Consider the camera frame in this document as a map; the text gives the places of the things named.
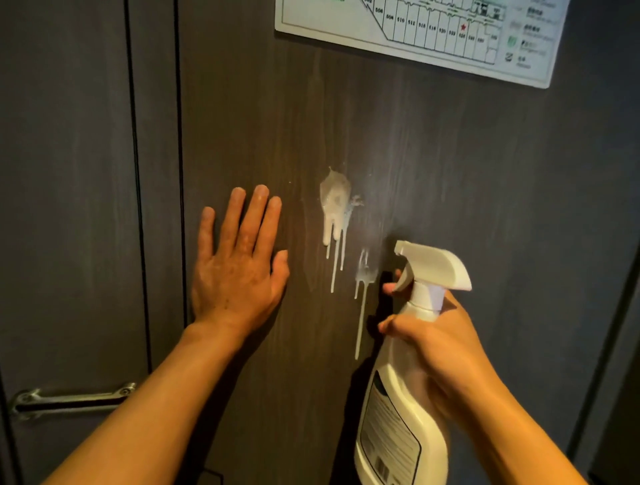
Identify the metal door guard plate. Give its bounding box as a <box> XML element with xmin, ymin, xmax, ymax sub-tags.
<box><xmin>9</xmin><ymin>382</ymin><xmax>137</xmax><ymax>422</ymax></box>

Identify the person's left hand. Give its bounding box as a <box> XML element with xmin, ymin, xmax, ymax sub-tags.
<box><xmin>191</xmin><ymin>185</ymin><xmax>291</xmax><ymax>340</ymax></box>

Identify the person's left forearm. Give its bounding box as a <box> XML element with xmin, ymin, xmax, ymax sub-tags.
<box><xmin>45</xmin><ymin>324</ymin><xmax>251</xmax><ymax>485</ymax></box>

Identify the white spray bottle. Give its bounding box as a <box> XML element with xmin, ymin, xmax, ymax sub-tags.
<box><xmin>353</xmin><ymin>240</ymin><xmax>473</xmax><ymax>485</ymax></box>

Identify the dark wooden door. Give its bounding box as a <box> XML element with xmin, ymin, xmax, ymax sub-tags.
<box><xmin>0</xmin><ymin>0</ymin><xmax>640</xmax><ymax>485</ymax></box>

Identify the person's right forearm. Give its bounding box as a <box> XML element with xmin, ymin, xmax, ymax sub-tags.
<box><xmin>449</xmin><ymin>384</ymin><xmax>589</xmax><ymax>485</ymax></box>

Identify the dark door frame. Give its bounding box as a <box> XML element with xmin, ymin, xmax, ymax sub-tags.
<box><xmin>569</xmin><ymin>259</ymin><xmax>640</xmax><ymax>485</ymax></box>

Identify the person's right hand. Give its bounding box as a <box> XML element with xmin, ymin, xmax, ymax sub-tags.
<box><xmin>377</xmin><ymin>269</ymin><xmax>501</xmax><ymax>426</ymax></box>

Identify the white evacuation map sign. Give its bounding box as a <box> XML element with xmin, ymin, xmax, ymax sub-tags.
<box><xmin>274</xmin><ymin>0</ymin><xmax>572</xmax><ymax>90</ymax></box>

